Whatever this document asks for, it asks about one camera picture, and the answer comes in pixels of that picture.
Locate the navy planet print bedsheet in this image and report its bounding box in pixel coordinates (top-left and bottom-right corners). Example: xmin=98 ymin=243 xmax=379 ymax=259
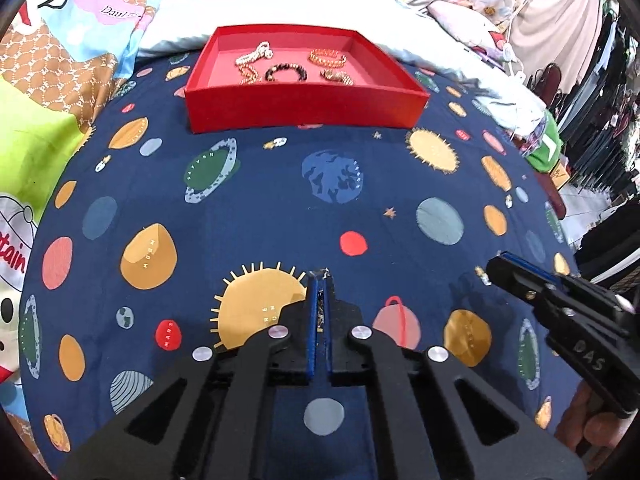
xmin=21 ymin=54 xmax=577 ymax=470

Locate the white pillow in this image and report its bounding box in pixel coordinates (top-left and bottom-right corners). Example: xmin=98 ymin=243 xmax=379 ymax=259
xmin=137 ymin=0 xmax=547 ymax=138

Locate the gold bangle bracelet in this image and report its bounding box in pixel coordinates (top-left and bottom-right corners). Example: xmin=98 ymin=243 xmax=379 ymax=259
xmin=308 ymin=48 xmax=350 ymax=68

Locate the dark red chair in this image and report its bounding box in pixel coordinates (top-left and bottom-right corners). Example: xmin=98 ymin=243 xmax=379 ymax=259
xmin=527 ymin=63 xmax=563 ymax=110

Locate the gold wrist watch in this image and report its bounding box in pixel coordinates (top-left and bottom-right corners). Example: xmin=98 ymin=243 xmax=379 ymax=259
xmin=320 ymin=70 xmax=354 ymax=86

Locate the dark bead bracelet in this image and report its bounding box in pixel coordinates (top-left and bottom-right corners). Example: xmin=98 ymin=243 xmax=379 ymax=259
xmin=263 ymin=63 xmax=308 ymax=84

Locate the colourful monkey cartoon blanket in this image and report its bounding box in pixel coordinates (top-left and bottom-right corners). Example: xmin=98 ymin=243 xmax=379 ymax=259
xmin=1 ymin=0 xmax=158 ymax=382

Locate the white pearl bracelet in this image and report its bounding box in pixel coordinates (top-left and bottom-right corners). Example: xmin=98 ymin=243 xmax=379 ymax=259
xmin=234 ymin=41 xmax=275 ymax=66

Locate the red cardboard tray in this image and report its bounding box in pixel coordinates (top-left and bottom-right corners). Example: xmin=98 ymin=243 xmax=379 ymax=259
xmin=184 ymin=24 xmax=430 ymax=133

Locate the pink cartoon pillow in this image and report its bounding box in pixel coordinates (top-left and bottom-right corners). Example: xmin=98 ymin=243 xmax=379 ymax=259
xmin=427 ymin=0 xmax=516 ymax=62

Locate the right human hand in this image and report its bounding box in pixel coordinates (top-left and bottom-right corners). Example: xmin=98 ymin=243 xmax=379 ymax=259
xmin=554 ymin=380 xmax=638 ymax=472

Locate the green cloth item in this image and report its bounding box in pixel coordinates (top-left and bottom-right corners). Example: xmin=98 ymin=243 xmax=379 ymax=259
xmin=521 ymin=110 xmax=563 ymax=174

